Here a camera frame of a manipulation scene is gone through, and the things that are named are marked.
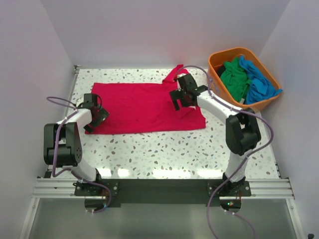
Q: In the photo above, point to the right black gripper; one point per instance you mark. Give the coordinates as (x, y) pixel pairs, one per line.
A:
(175, 95)

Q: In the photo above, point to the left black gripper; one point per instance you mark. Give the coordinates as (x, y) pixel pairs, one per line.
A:
(102, 114)

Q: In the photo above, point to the red t-shirt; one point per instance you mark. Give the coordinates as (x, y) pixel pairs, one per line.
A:
(145, 107)

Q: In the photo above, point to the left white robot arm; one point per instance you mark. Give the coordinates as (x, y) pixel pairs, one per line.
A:
(62, 148)

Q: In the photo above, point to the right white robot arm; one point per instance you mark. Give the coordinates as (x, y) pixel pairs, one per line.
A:
(241, 128)

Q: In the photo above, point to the orange plastic basket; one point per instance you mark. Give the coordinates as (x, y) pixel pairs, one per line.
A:
(215, 69)

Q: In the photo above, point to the green t-shirt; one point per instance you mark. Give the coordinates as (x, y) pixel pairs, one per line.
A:
(235, 79)

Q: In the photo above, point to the blue t-shirt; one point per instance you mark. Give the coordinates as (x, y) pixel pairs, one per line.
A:
(260, 88)

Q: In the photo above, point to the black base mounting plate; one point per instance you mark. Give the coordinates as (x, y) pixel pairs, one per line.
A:
(115, 192)

